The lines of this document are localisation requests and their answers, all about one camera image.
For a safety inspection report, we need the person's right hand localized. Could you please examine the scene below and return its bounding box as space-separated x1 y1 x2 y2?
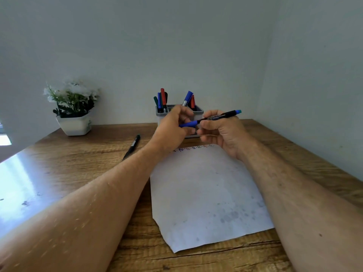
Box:
196 110 256 161

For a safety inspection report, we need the person's left hand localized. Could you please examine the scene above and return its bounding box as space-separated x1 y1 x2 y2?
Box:
146 104 197 158

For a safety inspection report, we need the black slim marker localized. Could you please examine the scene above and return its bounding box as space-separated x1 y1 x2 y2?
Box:
122 134 141 161

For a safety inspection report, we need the white paper sheet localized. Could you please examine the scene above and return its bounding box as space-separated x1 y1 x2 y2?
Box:
149 144 275 253

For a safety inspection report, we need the person's left forearm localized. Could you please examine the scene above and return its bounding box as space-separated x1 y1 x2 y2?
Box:
0 144 165 272

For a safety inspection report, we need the person's right forearm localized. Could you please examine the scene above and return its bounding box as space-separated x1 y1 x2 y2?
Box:
238 141 363 272

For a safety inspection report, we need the grey white desk organizer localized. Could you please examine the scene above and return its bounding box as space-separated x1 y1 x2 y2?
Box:
155 104 204 139

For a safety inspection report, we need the white potted flower plant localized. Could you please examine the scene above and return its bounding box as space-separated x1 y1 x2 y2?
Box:
43 79 100 136

